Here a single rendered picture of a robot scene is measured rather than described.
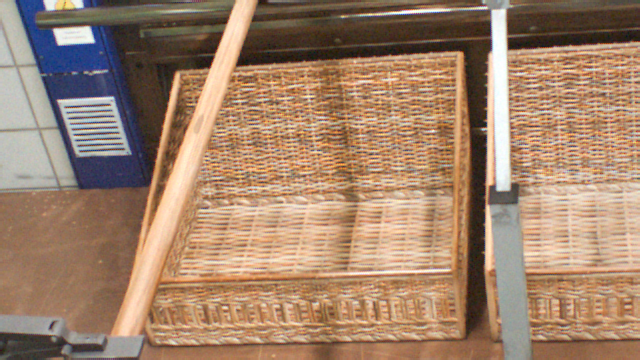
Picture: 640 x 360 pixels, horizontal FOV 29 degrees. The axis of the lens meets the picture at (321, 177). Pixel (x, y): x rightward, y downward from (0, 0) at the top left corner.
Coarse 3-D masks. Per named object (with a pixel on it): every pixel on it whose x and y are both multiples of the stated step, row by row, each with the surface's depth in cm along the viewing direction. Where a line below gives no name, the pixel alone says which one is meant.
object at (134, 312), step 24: (240, 0) 180; (240, 24) 175; (240, 48) 172; (216, 72) 165; (216, 96) 161; (192, 120) 157; (192, 144) 152; (192, 168) 149; (168, 192) 145; (168, 216) 141; (168, 240) 139; (144, 264) 135; (144, 288) 132; (120, 312) 129; (144, 312) 130
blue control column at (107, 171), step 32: (32, 0) 234; (96, 0) 233; (32, 32) 239; (96, 32) 236; (64, 64) 242; (96, 64) 241; (64, 96) 247; (96, 96) 246; (128, 96) 247; (64, 128) 252; (96, 160) 256; (128, 160) 254
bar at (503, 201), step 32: (192, 0) 190; (224, 0) 189; (288, 0) 186; (320, 0) 185; (352, 0) 184; (384, 0) 184; (416, 0) 183; (448, 0) 182; (512, 0) 180; (512, 192) 176; (512, 224) 177; (512, 256) 180; (512, 288) 184; (512, 320) 188; (512, 352) 192
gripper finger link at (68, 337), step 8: (56, 328) 123; (64, 328) 124; (64, 336) 123; (72, 336) 124; (80, 336) 124; (88, 336) 124; (96, 336) 124; (104, 336) 124; (64, 344) 124; (72, 344) 123; (80, 344) 123; (88, 344) 123; (96, 344) 123; (104, 344) 123; (72, 352) 124; (80, 352) 124
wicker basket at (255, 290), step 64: (320, 64) 232; (384, 64) 231; (448, 64) 228; (320, 128) 238; (448, 128) 233; (192, 192) 242; (256, 192) 245; (320, 192) 242; (384, 192) 240; (448, 192) 237; (192, 256) 235; (256, 256) 232; (384, 256) 226; (448, 256) 223; (192, 320) 220; (256, 320) 218; (320, 320) 209; (384, 320) 207; (448, 320) 205
